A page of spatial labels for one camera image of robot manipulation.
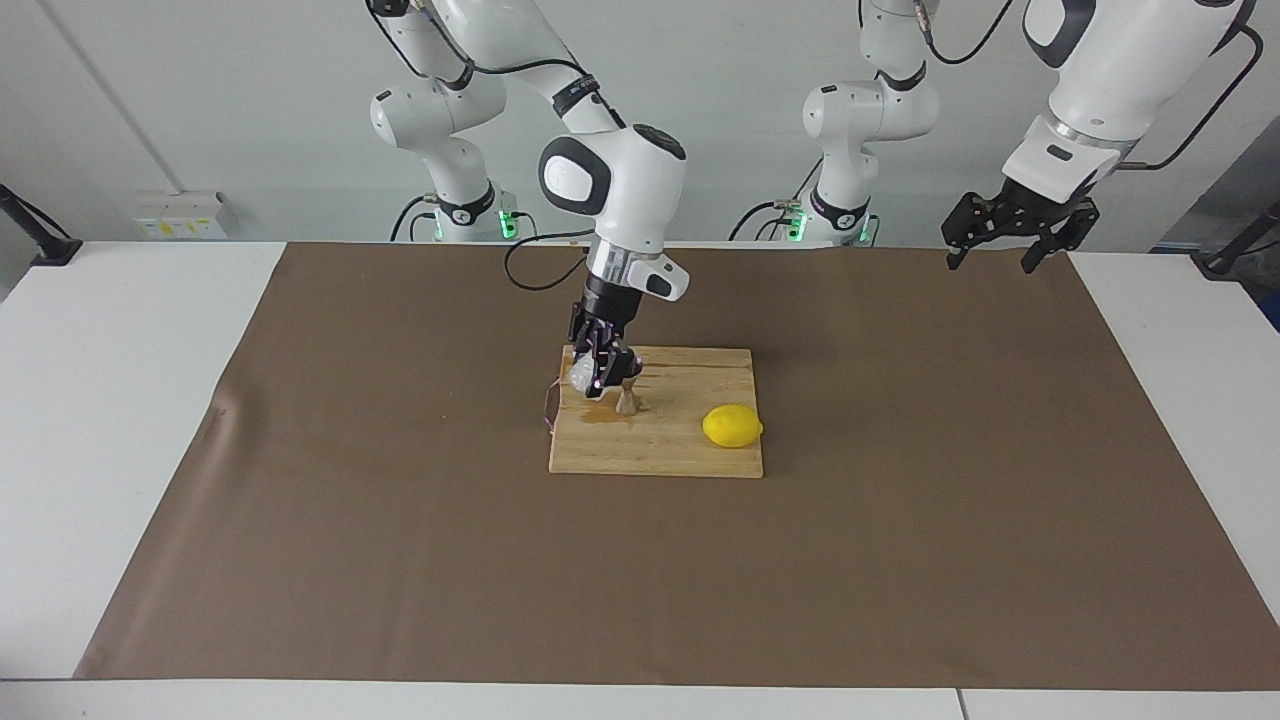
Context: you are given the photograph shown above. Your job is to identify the yellow lemon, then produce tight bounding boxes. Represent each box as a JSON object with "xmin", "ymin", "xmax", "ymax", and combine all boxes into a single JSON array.
[{"xmin": 702, "ymin": 404, "xmax": 765, "ymax": 449}]

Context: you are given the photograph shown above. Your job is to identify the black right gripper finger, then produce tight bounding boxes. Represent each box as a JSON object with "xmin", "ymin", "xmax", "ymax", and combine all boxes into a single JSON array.
[
  {"xmin": 569, "ymin": 304, "xmax": 602, "ymax": 364},
  {"xmin": 589, "ymin": 344, "xmax": 642, "ymax": 400}
]

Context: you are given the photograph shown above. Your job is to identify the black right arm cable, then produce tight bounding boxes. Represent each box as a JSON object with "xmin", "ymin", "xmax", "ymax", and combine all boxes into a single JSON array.
[{"xmin": 365, "ymin": 0, "xmax": 601, "ymax": 293}]

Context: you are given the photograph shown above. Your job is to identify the black left base cables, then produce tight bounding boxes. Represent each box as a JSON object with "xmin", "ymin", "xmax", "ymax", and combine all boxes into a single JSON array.
[{"xmin": 728, "ymin": 160, "xmax": 811, "ymax": 242}]

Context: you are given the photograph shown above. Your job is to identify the brown table mat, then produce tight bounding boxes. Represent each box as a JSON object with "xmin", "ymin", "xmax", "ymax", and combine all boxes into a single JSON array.
[{"xmin": 75, "ymin": 242, "xmax": 1280, "ymax": 693}]

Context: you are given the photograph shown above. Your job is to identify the black base cables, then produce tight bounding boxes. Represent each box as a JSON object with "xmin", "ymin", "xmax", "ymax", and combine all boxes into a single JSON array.
[
  {"xmin": 728, "ymin": 160, "xmax": 811, "ymax": 242},
  {"xmin": 389, "ymin": 193, "xmax": 442, "ymax": 242}
]

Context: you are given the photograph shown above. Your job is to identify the black right base cables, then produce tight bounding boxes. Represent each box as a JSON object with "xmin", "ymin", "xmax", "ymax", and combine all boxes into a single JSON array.
[{"xmin": 389, "ymin": 193, "xmax": 442, "ymax": 242}]

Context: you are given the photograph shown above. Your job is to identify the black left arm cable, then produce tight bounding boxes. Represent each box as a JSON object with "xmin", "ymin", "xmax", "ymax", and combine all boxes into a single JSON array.
[{"xmin": 905, "ymin": 0, "xmax": 1263, "ymax": 173}]

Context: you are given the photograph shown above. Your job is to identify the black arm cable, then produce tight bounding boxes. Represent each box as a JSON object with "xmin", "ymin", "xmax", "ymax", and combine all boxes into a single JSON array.
[
  {"xmin": 365, "ymin": 0, "xmax": 601, "ymax": 293},
  {"xmin": 905, "ymin": 0, "xmax": 1263, "ymax": 173}
]

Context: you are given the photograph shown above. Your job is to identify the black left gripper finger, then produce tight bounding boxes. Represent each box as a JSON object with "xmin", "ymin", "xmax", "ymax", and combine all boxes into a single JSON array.
[
  {"xmin": 941, "ymin": 191, "xmax": 1010, "ymax": 270},
  {"xmin": 1021, "ymin": 199, "xmax": 1102, "ymax": 275}
]

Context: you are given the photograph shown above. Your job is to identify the black clamp stand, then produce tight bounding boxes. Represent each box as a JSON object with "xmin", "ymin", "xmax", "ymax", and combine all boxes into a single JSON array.
[
  {"xmin": 1190, "ymin": 200, "xmax": 1280, "ymax": 281},
  {"xmin": 0, "ymin": 183, "xmax": 83, "ymax": 267}
]

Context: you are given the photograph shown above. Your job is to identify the wooden cutting board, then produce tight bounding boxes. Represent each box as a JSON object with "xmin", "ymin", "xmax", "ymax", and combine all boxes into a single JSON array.
[{"xmin": 543, "ymin": 345, "xmax": 765, "ymax": 479}]

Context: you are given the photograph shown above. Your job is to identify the white wall socket box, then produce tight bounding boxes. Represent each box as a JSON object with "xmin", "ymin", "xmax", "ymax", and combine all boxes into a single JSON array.
[{"xmin": 133, "ymin": 192, "xmax": 241, "ymax": 241}]

